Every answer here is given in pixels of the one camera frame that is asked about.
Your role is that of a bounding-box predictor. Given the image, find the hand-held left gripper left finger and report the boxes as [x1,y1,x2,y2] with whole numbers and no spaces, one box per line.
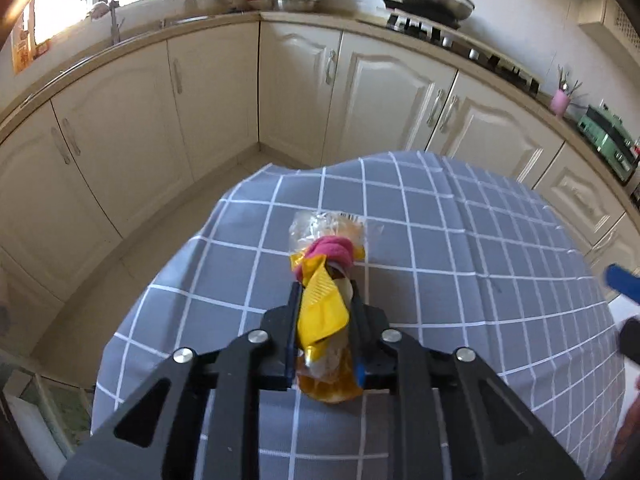
[60,282,303,480]

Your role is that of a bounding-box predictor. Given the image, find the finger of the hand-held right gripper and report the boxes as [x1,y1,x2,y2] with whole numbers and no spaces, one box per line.
[620,316,640,356]
[605,263,640,306]

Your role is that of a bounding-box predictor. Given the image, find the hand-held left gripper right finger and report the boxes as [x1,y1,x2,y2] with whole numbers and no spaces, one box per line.
[350,285,586,480]

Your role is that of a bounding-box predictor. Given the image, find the yellow snack wrapper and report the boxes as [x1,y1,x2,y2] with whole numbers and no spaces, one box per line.
[290,252,351,361]

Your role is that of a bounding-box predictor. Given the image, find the pink wrapper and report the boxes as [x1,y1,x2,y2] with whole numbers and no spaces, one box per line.
[291,235,365,286]

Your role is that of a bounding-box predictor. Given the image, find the cream drawer cabinets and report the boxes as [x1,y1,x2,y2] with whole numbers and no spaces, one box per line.
[530,142,640,281]

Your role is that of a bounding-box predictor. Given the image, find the green electric cooker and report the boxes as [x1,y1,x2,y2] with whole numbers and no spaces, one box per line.
[577,104,640,183]

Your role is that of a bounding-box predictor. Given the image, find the bundle of chopsticks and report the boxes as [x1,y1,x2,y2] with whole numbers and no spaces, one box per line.
[556,65,583,96]

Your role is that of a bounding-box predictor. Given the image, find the white rack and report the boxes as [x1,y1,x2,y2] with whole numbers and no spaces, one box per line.
[0,350,93,466]

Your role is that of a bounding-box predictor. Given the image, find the cream cabinets under stove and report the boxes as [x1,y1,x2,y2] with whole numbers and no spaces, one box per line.
[257,20,566,186]

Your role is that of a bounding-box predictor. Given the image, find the cream cabinets under sink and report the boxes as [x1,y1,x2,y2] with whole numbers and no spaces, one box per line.
[0,22,261,306]

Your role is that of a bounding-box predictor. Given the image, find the large lattice door cabinet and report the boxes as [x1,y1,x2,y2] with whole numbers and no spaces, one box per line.
[577,0,640,61]

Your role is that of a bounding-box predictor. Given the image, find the black gas stove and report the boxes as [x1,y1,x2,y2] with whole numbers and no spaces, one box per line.
[386,12,543,98]

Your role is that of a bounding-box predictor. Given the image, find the beige kitchen countertop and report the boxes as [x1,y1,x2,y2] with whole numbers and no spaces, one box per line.
[0,10,640,221]

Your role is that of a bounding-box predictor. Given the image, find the stainless steel sink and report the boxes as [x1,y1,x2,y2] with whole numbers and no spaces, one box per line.
[160,15,211,28]

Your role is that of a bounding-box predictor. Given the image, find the metal sink faucet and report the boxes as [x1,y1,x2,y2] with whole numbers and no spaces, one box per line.
[81,0,126,46]

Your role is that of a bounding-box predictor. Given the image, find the kitchen window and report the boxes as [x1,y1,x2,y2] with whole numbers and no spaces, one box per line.
[10,0,176,46]

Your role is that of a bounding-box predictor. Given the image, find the orange packet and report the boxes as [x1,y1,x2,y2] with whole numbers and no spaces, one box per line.
[12,0,36,75]

